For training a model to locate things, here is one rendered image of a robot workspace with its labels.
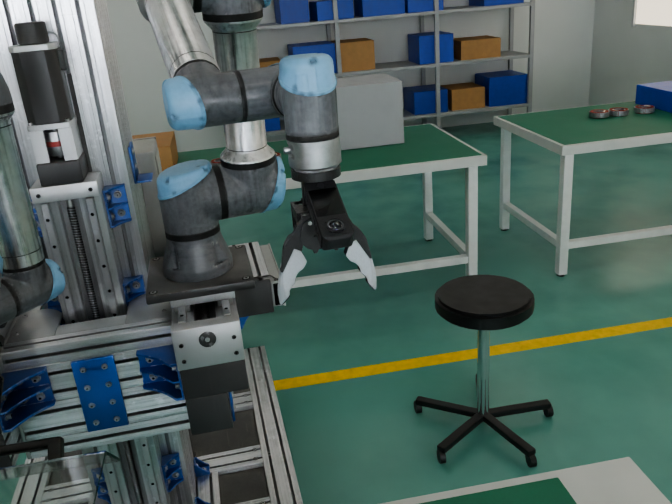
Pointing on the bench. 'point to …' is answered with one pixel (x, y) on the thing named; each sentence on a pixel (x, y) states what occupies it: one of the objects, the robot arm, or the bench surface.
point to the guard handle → (36, 447)
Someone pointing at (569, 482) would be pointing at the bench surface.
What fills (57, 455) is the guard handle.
